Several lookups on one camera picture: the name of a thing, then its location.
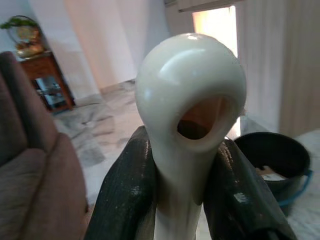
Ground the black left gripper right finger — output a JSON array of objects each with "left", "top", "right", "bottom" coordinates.
[{"left": 202, "top": 138, "right": 299, "bottom": 240}]

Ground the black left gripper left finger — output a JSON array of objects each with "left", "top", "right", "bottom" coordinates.
[{"left": 84, "top": 124, "right": 161, "bottom": 240}]

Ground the brown fabric sofa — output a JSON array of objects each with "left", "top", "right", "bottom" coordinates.
[{"left": 0, "top": 50, "right": 90, "bottom": 240}]

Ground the dark wooden side cabinet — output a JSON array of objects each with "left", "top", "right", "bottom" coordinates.
[{"left": 18, "top": 49, "right": 76, "bottom": 113}]

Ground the gold ornament with green plant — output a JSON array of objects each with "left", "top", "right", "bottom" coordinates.
[{"left": 0, "top": 14, "right": 48, "bottom": 60}]

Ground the black bucket with blue handle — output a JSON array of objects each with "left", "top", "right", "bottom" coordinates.
[{"left": 232, "top": 131, "right": 314, "bottom": 209}]

